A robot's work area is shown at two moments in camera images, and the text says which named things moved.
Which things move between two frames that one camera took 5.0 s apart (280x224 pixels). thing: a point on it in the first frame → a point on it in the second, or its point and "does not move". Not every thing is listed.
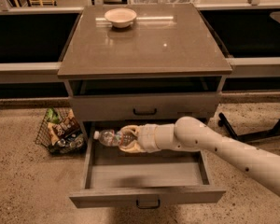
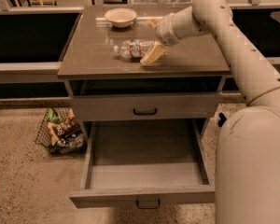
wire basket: [61, 132] does not move
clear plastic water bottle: [109, 137] → [133, 49]
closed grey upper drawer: [120, 107] does not move
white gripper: [148, 137] → [164, 32]
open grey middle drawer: [147, 179] does not move
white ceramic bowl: [120, 18] does not move
